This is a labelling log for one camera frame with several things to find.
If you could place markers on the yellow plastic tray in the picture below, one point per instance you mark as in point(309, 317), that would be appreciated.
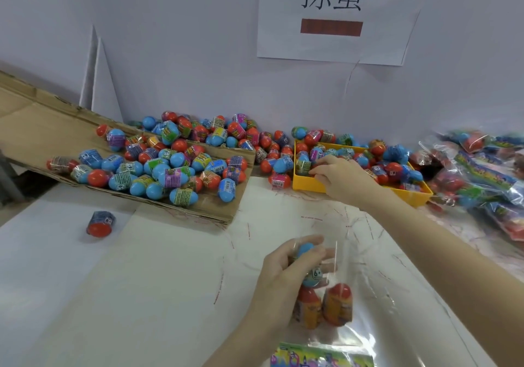
point(309, 184)

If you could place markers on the white folded paper board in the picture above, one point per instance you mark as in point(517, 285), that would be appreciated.
point(100, 88)

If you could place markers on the brown cardboard sheet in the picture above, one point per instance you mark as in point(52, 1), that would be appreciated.
point(37, 129)

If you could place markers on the red toy egg dark label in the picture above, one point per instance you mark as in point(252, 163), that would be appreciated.
point(100, 224)

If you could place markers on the person's left forearm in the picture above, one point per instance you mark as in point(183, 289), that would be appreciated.
point(245, 344)

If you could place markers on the clear plastic bag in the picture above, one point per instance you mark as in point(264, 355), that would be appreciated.
point(360, 264)

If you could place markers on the blue toy egg white label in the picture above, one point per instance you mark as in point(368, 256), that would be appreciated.
point(316, 275)

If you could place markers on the pile of filled clear bags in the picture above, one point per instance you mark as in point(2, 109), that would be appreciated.
point(479, 178)

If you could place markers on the person's right thumb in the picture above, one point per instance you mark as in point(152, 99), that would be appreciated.
point(325, 177)

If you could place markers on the white paper sign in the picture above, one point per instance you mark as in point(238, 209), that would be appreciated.
point(368, 39)

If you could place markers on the colourful printed header card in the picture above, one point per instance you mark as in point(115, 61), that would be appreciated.
point(323, 356)

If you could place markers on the person's right forearm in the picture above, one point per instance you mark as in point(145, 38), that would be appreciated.
point(450, 272)

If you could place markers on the heap of colourful capsule eggs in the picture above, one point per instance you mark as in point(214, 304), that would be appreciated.
point(172, 162)
point(380, 162)

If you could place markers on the orange toy egg yellow label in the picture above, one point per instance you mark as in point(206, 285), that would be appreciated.
point(338, 306)
point(308, 309)

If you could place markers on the person's right hand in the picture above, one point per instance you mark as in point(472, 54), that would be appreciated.
point(350, 182)

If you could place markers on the person's left thumb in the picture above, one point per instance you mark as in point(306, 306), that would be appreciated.
point(317, 258)

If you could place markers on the person's left hand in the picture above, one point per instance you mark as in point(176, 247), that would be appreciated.
point(276, 280)

